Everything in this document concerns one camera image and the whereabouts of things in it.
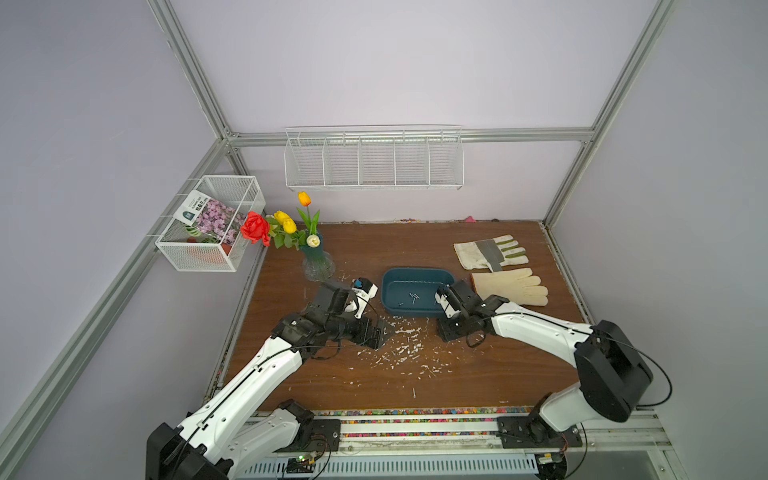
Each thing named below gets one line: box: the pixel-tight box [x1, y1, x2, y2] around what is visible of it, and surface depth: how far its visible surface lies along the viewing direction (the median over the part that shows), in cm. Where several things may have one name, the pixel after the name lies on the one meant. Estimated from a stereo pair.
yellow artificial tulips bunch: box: [266, 191, 321, 251], surface depth 82 cm
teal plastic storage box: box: [381, 268, 455, 318], surface depth 101 cm
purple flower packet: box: [173, 190, 246, 245], surface depth 75 cm
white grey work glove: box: [453, 234, 530, 273], surface depth 114 cm
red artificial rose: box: [240, 211, 271, 247], surface depth 71 cm
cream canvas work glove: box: [471, 268, 549, 306], surface depth 104 cm
